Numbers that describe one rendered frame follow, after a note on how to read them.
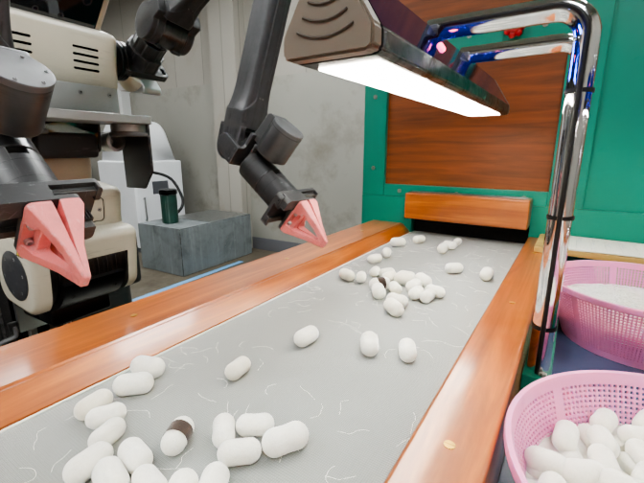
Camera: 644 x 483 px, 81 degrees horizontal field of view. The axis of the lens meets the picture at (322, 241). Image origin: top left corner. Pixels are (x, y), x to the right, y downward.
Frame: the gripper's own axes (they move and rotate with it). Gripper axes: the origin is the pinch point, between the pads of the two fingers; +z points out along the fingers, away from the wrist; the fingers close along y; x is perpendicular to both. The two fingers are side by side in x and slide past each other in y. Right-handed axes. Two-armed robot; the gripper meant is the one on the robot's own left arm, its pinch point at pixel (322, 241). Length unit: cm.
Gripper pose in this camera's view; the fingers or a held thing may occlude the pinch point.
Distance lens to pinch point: 62.8
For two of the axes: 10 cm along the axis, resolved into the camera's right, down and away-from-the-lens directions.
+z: 6.4, 7.2, -2.8
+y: 5.5, -1.8, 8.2
